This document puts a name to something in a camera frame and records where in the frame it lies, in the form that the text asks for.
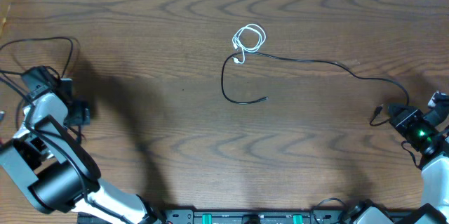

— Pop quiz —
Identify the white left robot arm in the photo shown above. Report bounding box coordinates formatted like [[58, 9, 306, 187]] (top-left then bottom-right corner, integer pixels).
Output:
[[1, 66, 165, 223]]

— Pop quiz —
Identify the cardboard panel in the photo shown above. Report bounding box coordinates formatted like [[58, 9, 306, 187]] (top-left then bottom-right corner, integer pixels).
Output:
[[0, 0, 17, 37]]

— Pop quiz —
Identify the thin black cable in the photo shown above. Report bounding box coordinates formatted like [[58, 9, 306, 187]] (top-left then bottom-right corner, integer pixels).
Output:
[[220, 52, 410, 127]]

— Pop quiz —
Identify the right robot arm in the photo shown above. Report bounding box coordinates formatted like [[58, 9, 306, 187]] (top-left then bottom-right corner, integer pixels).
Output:
[[388, 103, 448, 220]]

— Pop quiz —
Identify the thick black USB cable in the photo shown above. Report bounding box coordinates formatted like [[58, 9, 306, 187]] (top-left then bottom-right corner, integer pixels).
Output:
[[0, 37, 85, 144]]

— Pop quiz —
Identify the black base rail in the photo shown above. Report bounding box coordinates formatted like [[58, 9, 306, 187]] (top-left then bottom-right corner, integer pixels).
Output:
[[76, 197, 449, 224]]

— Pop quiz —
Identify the white cable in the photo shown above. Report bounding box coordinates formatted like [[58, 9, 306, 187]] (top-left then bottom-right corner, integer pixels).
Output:
[[232, 23, 267, 65]]

